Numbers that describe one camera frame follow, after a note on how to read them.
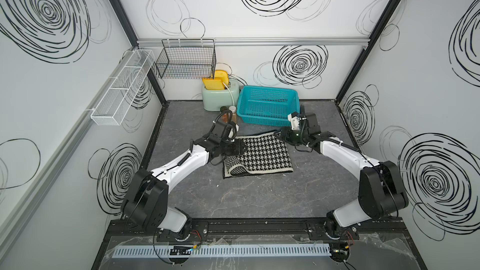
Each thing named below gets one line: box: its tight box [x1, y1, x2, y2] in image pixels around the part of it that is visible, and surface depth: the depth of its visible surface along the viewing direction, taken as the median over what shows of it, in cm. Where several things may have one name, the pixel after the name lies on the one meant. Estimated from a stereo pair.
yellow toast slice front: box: [201, 77, 225, 90], surface depth 106 cm
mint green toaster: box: [201, 78, 240, 112], surface depth 108 cm
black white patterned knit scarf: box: [222, 130, 294, 179], surface depth 93 cm
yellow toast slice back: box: [214, 69, 229, 86], surface depth 108 cm
